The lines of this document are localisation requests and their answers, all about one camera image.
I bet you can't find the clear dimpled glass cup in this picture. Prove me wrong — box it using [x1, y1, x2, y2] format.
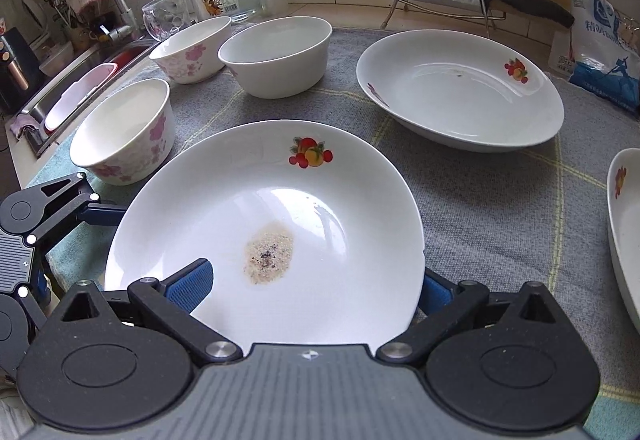
[141, 0, 198, 43]

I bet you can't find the plain white bowl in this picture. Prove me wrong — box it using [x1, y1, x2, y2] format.
[217, 16, 333, 99]

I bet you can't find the purple cloth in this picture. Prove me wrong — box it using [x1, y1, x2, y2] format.
[10, 112, 41, 138]

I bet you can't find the white plate with crumbs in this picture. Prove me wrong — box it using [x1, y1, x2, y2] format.
[104, 120, 426, 355]

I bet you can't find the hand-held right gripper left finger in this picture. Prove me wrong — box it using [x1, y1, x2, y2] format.
[47, 259, 243, 367]

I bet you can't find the blue white salt bag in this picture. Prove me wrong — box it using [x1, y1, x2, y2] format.
[547, 0, 640, 115]

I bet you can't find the white fruit print plate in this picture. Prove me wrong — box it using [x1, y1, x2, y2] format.
[606, 148, 640, 315]
[356, 30, 565, 153]

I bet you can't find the grey checked mat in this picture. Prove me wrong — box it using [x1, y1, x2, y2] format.
[25, 22, 640, 421]

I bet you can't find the white red rectangular basin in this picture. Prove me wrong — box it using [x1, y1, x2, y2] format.
[44, 62, 119, 131]

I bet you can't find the white pink flower bowl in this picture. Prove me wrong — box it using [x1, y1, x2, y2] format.
[149, 16, 233, 84]
[69, 78, 176, 185]

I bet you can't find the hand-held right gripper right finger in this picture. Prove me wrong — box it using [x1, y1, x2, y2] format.
[377, 270, 566, 366]

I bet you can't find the clear plastic food container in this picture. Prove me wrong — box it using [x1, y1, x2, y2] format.
[40, 42, 76, 75]

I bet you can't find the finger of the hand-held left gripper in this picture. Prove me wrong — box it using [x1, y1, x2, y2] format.
[17, 255, 52, 341]
[27, 172, 127, 245]

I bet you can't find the dark air fryer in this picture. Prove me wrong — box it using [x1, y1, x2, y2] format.
[0, 27, 31, 113]

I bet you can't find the steel sink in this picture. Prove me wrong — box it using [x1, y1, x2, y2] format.
[17, 37, 156, 158]

